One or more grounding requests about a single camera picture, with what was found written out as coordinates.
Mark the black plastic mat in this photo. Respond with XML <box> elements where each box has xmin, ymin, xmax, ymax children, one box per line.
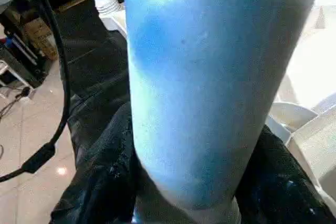
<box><xmin>50</xmin><ymin>0</ymin><xmax>137</xmax><ymax>224</ymax></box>

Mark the brown cardboard box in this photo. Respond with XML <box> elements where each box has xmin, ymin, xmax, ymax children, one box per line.
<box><xmin>21</xmin><ymin>17</ymin><xmax>59</xmax><ymax>61</ymax></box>

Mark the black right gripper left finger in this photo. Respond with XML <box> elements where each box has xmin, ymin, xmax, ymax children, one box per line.
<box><xmin>50</xmin><ymin>104</ymin><xmax>140</xmax><ymax>224</ymax></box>

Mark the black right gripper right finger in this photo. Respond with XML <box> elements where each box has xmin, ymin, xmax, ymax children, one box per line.
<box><xmin>236</xmin><ymin>125</ymin><xmax>336</xmax><ymax>224</ymax></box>

